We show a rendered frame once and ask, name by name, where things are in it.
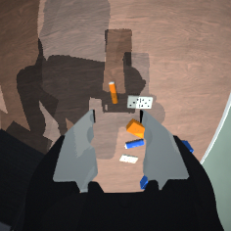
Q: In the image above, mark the blue rack of three bins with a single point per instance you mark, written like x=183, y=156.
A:
x=144, y=179

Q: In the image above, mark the blue aa battery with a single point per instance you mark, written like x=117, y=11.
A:
x=134, y=144

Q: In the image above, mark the white domino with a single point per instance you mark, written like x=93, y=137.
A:
x=127, y=158
x=139, y=102

